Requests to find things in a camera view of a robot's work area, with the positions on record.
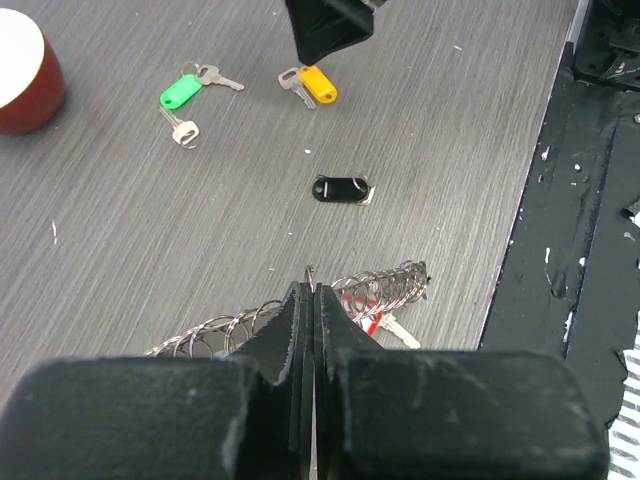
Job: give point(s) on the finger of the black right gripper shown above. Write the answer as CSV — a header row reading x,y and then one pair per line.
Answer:
x,y
321,27

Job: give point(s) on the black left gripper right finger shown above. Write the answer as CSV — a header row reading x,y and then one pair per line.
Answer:
x,y
443,414

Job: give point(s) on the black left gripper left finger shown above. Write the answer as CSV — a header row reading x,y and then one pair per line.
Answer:
x,y
244,416

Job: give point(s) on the yellow tag key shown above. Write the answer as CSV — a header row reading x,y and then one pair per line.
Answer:
x,y
310,84

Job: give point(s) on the black tag key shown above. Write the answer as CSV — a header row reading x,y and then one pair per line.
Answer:
x,y
350,190

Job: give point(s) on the red key tag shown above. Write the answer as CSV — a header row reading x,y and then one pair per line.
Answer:
x,y
370,317

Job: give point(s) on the green tag key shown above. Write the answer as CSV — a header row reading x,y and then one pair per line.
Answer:
x,y
182,94

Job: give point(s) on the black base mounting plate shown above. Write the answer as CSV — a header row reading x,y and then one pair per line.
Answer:
x,y
569,281

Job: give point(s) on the red bowl white inside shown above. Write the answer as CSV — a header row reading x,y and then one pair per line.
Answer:
x,y
32,81

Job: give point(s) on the perforated cable duct strip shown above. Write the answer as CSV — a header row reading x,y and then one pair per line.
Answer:
x,y
623,435

